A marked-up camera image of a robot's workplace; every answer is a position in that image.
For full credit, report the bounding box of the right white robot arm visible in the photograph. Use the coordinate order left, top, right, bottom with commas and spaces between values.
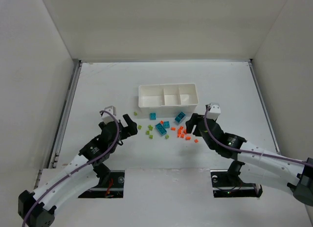
185, 113, 313, 206

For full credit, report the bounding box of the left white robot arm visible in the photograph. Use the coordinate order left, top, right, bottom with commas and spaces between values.
18, 111, 138, 227

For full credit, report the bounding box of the teal penguin lego brick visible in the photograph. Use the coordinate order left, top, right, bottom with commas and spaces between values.
174, 112, 186, 125

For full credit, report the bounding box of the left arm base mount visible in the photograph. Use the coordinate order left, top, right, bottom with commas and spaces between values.
78, 164, 125, 199

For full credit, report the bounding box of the teal square lego brick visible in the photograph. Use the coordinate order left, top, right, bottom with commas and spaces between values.
149, 113, 157, 120

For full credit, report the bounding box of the white three-compartment sorting tray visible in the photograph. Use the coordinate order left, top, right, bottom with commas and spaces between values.
138, 83, 199, 115

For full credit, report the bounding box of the long teal lego brick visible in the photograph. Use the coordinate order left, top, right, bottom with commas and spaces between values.
155, 123, 167, 136

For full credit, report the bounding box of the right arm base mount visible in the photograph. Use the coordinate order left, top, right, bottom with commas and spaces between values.
210, 161, 263, 198

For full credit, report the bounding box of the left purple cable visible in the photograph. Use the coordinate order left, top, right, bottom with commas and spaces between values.
21, 110, 121, 227

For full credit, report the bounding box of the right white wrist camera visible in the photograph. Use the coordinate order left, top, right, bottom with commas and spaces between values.
206, 103, 221, 121

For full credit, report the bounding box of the small teal lego brick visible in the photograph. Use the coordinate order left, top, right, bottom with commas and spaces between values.
163, 121, 170, 129

